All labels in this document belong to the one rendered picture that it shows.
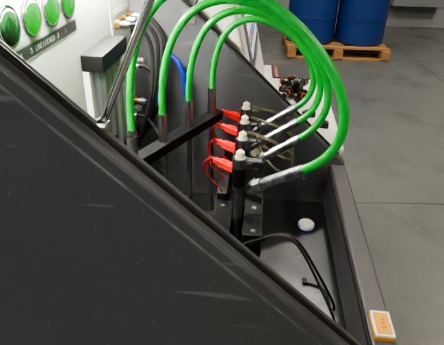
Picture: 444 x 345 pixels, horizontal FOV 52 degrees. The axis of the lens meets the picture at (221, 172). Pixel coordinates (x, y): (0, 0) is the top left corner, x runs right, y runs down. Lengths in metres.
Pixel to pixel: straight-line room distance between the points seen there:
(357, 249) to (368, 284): 0.09
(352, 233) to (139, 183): 0.58
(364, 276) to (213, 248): 0.42
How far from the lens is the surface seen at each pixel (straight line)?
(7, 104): 0.47
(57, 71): 0.74
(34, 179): 0.50
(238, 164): 0.82
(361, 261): 0.89
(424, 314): 2.25
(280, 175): 0.70
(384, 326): 0.77
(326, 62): 0.61
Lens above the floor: 1.51
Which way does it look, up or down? 30 degrees down
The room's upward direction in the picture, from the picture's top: 2 degrees clockwise
